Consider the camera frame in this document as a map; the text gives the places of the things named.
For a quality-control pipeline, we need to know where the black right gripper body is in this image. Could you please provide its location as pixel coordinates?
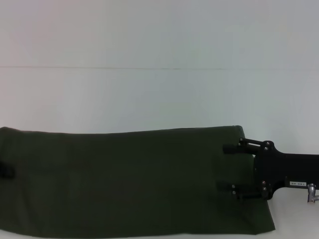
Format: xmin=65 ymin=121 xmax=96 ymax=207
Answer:
xmin=253 ymin=140 xmax=319 ymax=201

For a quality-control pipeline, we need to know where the dark green t-shirt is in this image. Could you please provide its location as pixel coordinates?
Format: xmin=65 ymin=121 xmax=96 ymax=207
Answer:
xmin=0 ymin=124 xmax=276 ymax=239

